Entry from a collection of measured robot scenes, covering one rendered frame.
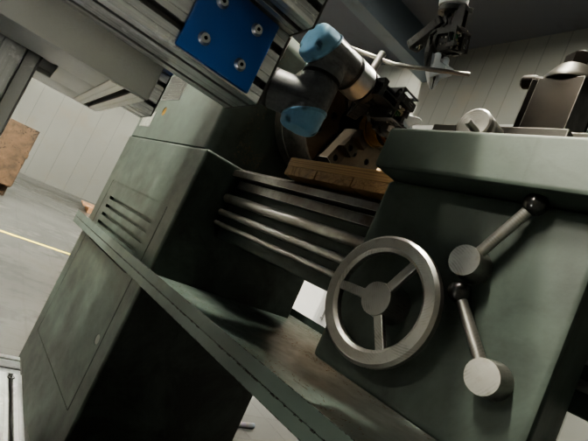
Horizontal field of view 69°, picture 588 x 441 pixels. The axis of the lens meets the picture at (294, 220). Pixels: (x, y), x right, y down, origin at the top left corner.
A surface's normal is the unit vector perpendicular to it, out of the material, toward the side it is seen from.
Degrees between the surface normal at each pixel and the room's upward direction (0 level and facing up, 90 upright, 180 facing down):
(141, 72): 90
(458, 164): 90
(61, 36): 90
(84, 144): 90
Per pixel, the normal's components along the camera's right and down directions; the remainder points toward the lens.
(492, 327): -0.68, -0.37
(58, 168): 0.55, 0.17
